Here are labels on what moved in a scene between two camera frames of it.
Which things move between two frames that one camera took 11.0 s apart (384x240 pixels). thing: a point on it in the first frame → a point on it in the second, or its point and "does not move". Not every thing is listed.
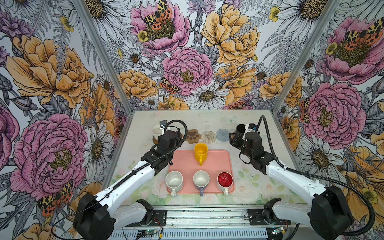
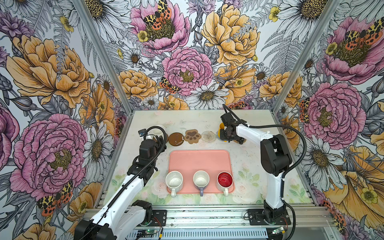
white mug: (174, 180) does not move
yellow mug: (200, 151) → (221, 127)
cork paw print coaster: (192, 136) does not move
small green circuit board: (146, 233) does not move
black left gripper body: (179, 143) → (159, 146)
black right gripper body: (240, 143) → (225, 135)
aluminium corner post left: (103, 53) does not move
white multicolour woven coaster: (208, 136) does not move
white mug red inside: (224, 180) does not move
